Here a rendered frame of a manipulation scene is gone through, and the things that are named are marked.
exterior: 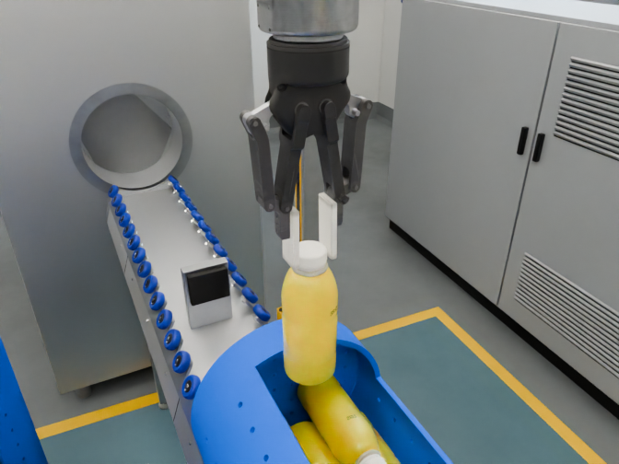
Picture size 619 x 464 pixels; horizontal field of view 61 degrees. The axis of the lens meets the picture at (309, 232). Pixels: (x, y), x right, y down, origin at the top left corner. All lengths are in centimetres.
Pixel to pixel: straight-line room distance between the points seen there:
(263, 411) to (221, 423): 7
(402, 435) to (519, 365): 184
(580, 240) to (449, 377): 80
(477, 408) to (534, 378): 34
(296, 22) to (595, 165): 186
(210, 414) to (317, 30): 50
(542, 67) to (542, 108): 16
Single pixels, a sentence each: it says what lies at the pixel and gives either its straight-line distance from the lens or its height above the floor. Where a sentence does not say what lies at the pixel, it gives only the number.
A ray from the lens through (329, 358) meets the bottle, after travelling 65.
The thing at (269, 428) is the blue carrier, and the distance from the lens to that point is 65.
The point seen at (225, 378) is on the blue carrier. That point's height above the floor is 120.
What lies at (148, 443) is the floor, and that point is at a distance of 226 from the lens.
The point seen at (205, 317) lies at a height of 95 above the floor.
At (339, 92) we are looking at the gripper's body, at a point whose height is 158.
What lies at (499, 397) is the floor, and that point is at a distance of 247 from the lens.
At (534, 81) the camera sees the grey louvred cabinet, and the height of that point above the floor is 120.
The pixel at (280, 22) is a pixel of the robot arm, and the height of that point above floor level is 164.
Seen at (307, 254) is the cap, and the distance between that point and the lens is 57.
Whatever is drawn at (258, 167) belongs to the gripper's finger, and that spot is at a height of 152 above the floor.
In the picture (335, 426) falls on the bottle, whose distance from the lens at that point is 77.
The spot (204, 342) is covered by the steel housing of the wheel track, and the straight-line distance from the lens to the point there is 120.
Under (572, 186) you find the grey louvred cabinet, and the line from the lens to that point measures 230.
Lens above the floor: 171
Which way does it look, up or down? 29 degrees down
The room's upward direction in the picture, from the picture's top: straight up
